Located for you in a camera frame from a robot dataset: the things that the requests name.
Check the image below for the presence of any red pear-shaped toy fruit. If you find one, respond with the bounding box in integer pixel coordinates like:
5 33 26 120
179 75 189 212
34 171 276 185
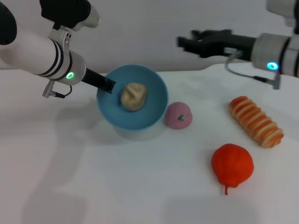
211 143 254 196

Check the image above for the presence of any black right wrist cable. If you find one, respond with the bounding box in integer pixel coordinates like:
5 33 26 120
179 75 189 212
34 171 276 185
225 51 281 90

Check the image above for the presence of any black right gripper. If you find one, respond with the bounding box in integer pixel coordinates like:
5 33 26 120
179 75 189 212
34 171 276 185
176 29 257 63

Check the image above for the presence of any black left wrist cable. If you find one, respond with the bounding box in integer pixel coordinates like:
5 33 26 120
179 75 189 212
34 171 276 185
42 80 72 98

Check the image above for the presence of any orange striped bread roll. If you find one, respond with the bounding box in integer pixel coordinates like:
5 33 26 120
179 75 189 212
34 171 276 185
228 96 285 148

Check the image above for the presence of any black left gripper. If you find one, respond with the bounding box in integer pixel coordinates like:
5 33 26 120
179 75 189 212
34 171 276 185
81 68 117 94

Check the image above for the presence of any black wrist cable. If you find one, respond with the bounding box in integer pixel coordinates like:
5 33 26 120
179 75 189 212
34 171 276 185
225 51 281 90
42 80 72 98

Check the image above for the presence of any beige egg yolk pastry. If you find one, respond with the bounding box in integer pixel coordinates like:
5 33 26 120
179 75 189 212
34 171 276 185
120 82 148 113

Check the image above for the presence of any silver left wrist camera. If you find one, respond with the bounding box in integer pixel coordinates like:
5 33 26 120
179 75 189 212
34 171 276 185
39 0 101 31

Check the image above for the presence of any blue bowl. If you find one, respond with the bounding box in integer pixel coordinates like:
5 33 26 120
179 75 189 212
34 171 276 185
96 64 169 131

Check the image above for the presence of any pink peach-shaped pastry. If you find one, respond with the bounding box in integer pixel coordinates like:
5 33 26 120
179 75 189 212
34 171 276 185
164 101 193 130

